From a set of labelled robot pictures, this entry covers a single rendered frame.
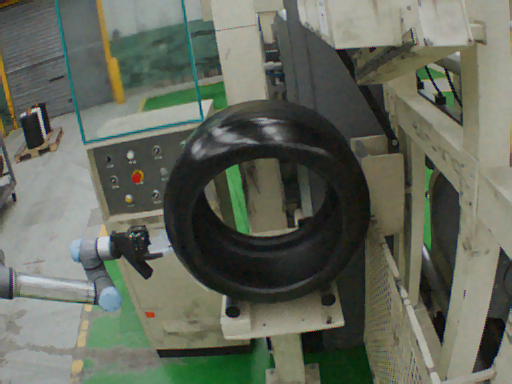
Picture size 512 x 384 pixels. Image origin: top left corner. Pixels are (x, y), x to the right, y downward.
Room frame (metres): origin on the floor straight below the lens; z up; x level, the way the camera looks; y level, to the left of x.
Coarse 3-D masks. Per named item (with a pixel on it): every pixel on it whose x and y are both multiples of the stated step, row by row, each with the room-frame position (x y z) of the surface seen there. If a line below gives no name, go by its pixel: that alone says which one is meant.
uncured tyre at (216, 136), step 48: (192, 144) 1.11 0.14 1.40; (240, 144) 1.04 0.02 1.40; (288, 144) 1.03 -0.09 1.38; (336, 144) 1.06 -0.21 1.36; (192, 192) 1.05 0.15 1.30; (336, 192) 1.02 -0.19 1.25; (192, 240) 1.05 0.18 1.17; (240, 240) 1.31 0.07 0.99; (288, 240) 1.30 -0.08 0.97; (336, 240) 1.21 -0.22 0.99; (240, 288) 1.04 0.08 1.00; (288, 288) 1.03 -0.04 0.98
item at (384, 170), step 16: (352, 144) 1.51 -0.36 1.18; (368, 144) 1.50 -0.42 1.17; (384, 144) 1.50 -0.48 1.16; (368, 160) 1.32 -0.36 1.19; (384, 160) 1.31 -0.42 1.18; (400, 160) 1.31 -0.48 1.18; (368, 176) 1.32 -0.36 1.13; (384, 176) 1.31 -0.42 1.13; (400, 176) 1.31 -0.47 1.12; (384, 192) 1.31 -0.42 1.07; (400, 192) 1.31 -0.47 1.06; (384, 208) 1.31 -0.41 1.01; (400, 208) 1.31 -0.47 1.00; (368, 224) 1.32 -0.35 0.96; (384, 224) 1.31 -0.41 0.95; (400, 224) 1.31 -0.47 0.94
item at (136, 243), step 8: (112, 232) 1.19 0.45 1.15; (120, 232) 1.18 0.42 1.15; (128, 232) 1.18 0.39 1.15; (136, 232) 1.18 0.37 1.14; (144, 232) 1.18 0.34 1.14; (112, 240) 1.16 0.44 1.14; (120, 240) 1.16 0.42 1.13; (128, 240) 1.14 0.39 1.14; (136, 240) 1.15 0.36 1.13; (144, 240) 1.15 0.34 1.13; (112, 248) 1.15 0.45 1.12; (120, 248) 1.18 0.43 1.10; (128, 248) 1.15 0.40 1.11; (136, 248) 1.15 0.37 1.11; (144, 248) 1.15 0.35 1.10; (112, 256) 1.15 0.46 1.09; (120, 256) 1.18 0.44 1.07; (136, 256) 1.14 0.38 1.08
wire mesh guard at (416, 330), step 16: (368, 240) 1.38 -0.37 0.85; (384, 240) 1.14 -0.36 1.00; (368, 256) 1.39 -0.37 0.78; (384, 256) 1.08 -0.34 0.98; (368, 272) 1.39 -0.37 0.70; (368, 288) 1.39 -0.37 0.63; (400, 288) 0.90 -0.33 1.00; (368, 304) 1.38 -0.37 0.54; (384, 304) 1.08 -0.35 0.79; (400, 304) 0.90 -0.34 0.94; (368, 320) 1.38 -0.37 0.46; (400, 320) 0.87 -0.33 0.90; (416, 320) 0.76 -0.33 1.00; (384, 336) 1.05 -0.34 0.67; (416, 336) 0.70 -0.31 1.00; (368, 352) 1.31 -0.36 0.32; (400, 352) 0.84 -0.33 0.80; (384, 368) 1.02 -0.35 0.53; (432, 368) 0.59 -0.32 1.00
